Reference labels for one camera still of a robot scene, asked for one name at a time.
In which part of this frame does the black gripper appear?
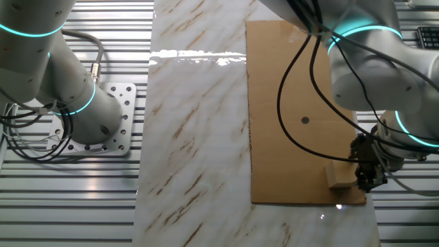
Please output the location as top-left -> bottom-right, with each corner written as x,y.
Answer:
349,134 -> 382,193

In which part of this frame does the small wooden block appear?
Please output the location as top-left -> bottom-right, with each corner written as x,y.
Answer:
324,160 -> 359,189

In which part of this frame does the brown cardboard sheet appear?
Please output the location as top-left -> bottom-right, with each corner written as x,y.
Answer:
246,19 -> 368,206

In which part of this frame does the black keyboard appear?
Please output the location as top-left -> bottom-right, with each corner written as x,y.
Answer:
416,26 -> 439,50

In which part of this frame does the white marble pattern board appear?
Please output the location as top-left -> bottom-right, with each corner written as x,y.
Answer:
132,0 -> 381,247

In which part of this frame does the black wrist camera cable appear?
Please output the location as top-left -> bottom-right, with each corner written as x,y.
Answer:
308,32 -> 439,154

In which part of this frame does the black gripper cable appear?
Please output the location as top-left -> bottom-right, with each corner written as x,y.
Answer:
276,32 -> 356,164

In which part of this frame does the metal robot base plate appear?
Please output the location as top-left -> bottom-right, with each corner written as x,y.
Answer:
46,82 -> 137,158

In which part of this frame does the grey cable with metal plug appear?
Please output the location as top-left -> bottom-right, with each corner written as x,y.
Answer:
61,29 -> 105,85

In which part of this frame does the black cable bundle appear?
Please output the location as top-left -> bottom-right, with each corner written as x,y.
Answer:
0,102 -> 77,162

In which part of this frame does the white thin wire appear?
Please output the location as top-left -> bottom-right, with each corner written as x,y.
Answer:
3,102 -> 66,145

